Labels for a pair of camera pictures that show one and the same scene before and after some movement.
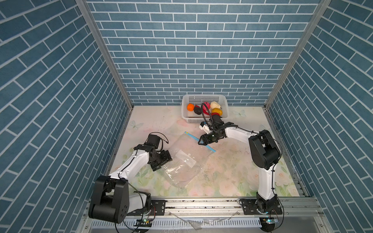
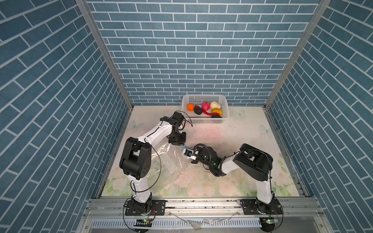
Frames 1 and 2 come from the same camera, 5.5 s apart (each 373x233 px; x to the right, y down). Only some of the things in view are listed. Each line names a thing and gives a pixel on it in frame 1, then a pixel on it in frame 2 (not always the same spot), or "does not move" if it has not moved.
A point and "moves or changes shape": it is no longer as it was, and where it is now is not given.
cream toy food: (214, 105) does not move
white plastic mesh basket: (190, 117) does not move
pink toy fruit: (207, 104) does not move
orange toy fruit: (190, 107) does not move
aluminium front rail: (206, 207) does not move
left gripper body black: (161, 158) → (178, 138)
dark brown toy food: (198, 110) does not move
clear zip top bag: (188, 158) moves or changes shape
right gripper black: (205, 140) → (198, 149)
